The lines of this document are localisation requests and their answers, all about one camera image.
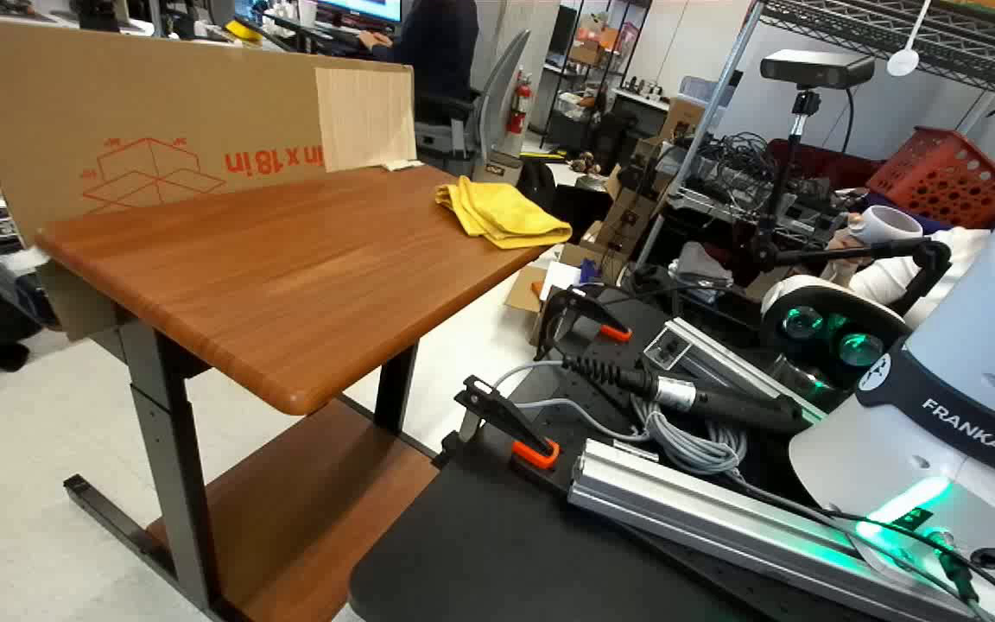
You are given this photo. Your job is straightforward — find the white camera green lenses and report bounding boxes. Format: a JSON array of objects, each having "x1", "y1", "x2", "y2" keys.
[{"x1": 755, "y1": 274, "x2": 916, "y2": 394}]

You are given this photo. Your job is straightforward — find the white round lamp head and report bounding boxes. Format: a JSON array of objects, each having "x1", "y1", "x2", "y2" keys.
[{"x1": 883, "y1": 0, "x2": 937, "y2": 83}]

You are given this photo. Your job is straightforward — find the person in dark clothes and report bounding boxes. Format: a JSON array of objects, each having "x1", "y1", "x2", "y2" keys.
[{"x1": 345, "y1": 0, "x2": 484, "y2": 106}]

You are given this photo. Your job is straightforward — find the brown cardboard box stack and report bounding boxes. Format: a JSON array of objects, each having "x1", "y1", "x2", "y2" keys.
[{"x1": 597, "y1": 171, "x2": 666, "y2": 258}]

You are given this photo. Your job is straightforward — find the black camera on stand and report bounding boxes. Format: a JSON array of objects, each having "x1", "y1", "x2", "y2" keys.
[{"x1": 755, "y1": 46, "x2": 878, "y2": 90}]

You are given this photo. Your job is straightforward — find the black clamp orange handle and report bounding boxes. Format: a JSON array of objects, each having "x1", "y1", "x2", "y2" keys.
[
  {"x1": 534, "y1": 282, "x2": 637, "y2": 358},
  {"x1": 439, "y1": 375, "x2": 565, "y2": 476}
]

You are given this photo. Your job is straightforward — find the white cup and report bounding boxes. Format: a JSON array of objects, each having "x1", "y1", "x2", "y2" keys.
[{"x1": 853, "y1": 201, "x2": 924, "y2": 252}]

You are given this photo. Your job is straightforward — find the black cable connector plug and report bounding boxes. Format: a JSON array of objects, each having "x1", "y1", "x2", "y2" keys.
[{"x1": 558, "y1": 350, "x2": 811, "y2": 438}]

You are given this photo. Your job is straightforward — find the long aluminium extrusion rail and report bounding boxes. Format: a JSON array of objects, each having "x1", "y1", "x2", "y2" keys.
[{"x1": 563, "y1": 437, "x2": 983, "y2": 622}]

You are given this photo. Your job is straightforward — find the short aluminium extrusion block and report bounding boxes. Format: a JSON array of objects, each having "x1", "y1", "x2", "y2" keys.
[{"x1": 637, "y1": 315, "x2": 829, "y2": 426}]

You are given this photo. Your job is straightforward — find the metal wire shelf rack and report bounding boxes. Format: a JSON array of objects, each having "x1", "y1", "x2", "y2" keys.
[{"x1": 633, "y1": 0, "x2": 995, "y2": 274}]

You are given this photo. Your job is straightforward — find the black camera stand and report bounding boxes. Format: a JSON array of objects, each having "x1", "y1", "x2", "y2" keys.
[{"x1": 763, "y1": 88, "x2": 825, "y2": 252}]

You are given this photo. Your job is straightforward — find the red plastic basket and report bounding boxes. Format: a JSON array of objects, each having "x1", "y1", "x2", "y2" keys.
[{"x1": 864, "y1": 125, "x2": 995, "y2": 232}]

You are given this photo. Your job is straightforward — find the red fire extinguisher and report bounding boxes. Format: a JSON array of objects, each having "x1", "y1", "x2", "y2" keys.
[{"x1": 502, "y1": 69, "x2": 534, "y2": 143}]

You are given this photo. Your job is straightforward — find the large brown cardboard box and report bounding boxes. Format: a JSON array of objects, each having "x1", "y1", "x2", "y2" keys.
[{"x1": 0, "y1": 12, "x2": 421, "y2": 346}]

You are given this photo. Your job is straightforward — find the yellow terry towel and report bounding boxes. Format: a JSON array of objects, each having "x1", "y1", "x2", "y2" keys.
[{"x1": 431, "y1": 173, "x2": 575, "y2": 255}]

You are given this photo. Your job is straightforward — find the computer monitor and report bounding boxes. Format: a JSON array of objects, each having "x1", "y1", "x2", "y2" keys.
[{"x1": 315, "y1": 0, "x2": 406, "y2": 32}]

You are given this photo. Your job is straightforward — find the black metal table frame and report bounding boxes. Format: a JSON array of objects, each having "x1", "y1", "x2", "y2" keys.
[{"x1": 60, "y1": 315, "x2": 421, "y2": 622}]

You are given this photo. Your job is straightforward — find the small cardboard box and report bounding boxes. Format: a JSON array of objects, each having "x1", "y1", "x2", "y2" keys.
[{"x1": 505, "y1": 239, "x2": 637, "y2": 322}]

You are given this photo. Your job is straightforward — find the grey cable bundle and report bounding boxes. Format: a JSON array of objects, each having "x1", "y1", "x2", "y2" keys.
[{"x1": 633, "y1": 400, "x2": 753, "y2": 481}]

